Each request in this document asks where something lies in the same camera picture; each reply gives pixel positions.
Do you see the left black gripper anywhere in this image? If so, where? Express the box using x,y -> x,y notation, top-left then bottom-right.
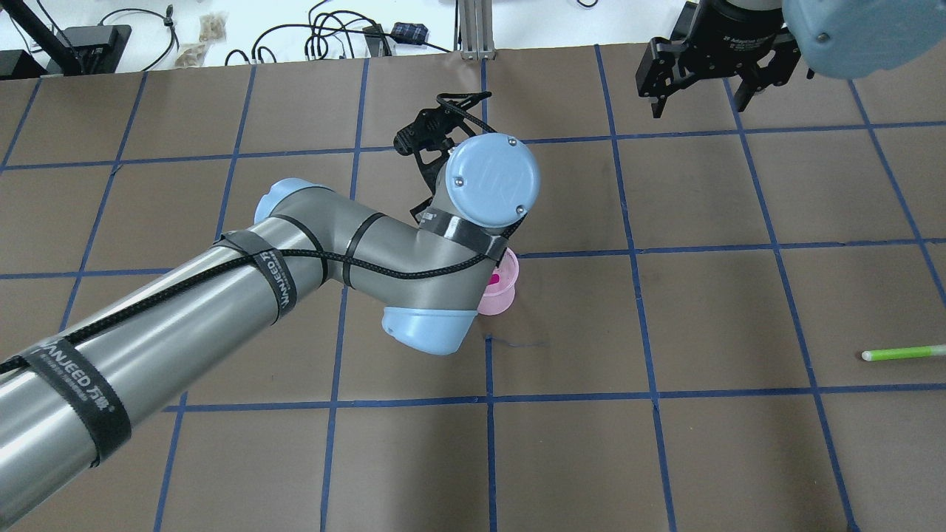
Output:
411,196 -> 443,226

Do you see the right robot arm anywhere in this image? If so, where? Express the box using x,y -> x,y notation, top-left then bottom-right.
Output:
635,1 -> 945,118

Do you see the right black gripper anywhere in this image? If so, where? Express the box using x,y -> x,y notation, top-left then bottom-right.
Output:
636,1 -> 801,119

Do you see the black power adapter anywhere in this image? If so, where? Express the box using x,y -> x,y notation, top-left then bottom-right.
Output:
389,21 -> 429,45

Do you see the black camera stand base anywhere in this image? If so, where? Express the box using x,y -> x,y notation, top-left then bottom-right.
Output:
1,1 -> 132,75

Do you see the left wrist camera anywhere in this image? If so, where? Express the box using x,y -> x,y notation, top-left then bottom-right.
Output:
393,91 -> 494,181

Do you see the pink mesh cup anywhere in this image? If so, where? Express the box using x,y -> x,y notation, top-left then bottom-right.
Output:
477,248 -> 520,316

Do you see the green pen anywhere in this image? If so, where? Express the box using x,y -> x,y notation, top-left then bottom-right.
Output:
860,344 -> 945,361

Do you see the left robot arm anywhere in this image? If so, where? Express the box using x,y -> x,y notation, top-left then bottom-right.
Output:
1,132 -> 541,530

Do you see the aluminium frame post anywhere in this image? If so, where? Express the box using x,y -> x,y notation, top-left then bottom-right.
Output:
454,1 -> 496,61

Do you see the black cable bundle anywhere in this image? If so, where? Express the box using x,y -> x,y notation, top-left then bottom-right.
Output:
225,0 -> 452,66

